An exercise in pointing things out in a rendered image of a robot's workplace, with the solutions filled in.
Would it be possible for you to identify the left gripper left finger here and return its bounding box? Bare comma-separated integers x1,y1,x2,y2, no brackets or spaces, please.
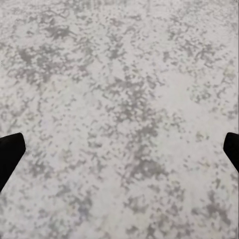
0,132,26,192

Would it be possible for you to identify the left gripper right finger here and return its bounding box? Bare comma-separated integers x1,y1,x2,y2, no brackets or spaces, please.
223,132,239,173

